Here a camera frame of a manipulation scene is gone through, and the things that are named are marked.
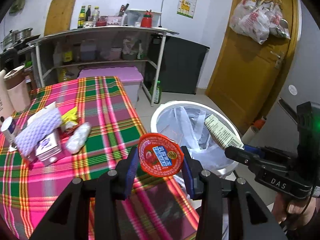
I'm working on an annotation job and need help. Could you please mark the red jelly cup lid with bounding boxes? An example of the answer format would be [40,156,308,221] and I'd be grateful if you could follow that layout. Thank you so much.
[137,133,184,178]

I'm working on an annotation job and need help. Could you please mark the green white snack wrapper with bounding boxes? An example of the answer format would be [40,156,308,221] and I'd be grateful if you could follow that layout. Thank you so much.
[204,114,244,150]

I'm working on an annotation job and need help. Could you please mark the clear plastic wrap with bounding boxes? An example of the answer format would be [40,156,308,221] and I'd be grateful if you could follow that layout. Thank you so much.
[66,122,91,154]

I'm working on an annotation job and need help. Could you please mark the yellow noodle snack bag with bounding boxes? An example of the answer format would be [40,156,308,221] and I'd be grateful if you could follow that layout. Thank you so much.
[61,107,78,132]

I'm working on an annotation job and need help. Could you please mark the purple blueberry milk carton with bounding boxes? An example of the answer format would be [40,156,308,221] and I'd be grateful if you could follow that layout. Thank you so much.
[26,129,65,166]

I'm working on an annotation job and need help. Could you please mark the white foam fruit net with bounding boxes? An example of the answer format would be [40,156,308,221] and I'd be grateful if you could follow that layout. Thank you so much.
[15,108,62,157]

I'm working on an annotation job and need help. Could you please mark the white round trash bin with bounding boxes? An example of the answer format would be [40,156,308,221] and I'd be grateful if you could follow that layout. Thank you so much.
[150,101,240,178]

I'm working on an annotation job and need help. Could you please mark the metal kitchen shelf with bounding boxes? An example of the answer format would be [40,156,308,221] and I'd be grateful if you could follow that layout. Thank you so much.
[28,25,175,105]

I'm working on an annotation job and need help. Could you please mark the person's right hand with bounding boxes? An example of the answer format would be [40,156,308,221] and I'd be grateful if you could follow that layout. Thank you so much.
[272,193,318,230]

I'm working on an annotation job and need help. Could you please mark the pink plaid tablecloth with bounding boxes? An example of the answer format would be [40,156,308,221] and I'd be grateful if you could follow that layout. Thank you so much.
[1,76,199,239]

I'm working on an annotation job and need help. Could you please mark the orange wooden door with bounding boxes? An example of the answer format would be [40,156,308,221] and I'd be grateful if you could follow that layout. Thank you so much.
[206,0,299,133]

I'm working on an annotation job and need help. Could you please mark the green bottle on floor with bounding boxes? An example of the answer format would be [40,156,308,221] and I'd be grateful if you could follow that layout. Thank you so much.
[150,80,162,104]

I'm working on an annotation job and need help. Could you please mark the pink lidded storage box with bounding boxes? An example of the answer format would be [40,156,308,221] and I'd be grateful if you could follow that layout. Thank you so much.
[77,65,144,108]

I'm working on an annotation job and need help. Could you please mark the black cloth cover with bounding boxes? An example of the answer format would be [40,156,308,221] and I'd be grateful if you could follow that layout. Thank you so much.
[158,36,209,94]

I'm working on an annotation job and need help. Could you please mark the white yogurt cup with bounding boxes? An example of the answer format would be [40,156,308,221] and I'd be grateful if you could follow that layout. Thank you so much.
[1,116,20,144]

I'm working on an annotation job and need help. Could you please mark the plastic bags on door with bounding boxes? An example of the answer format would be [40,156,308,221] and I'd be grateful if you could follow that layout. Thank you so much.
[229,0,290,44]

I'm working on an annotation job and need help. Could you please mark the pink jug brown lid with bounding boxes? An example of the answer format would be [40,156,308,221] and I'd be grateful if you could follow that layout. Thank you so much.
[4,65,31,112]

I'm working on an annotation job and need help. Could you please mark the red thermos bottle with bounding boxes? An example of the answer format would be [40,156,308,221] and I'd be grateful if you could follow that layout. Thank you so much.
[140,10,152,28]

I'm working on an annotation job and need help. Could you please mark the green glass bottle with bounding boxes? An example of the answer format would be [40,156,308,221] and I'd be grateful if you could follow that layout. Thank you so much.
[77,5,86,29]

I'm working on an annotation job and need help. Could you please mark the stainless electric kettle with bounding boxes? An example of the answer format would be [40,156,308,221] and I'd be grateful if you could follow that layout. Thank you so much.
[0,48,19,72]

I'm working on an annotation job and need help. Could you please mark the wooden cutting board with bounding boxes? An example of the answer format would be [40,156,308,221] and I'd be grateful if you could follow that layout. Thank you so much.
[43,0,76,36]

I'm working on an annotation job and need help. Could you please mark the green hanging cloth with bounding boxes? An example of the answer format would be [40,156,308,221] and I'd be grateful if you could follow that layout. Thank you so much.
[9,0,25,15]

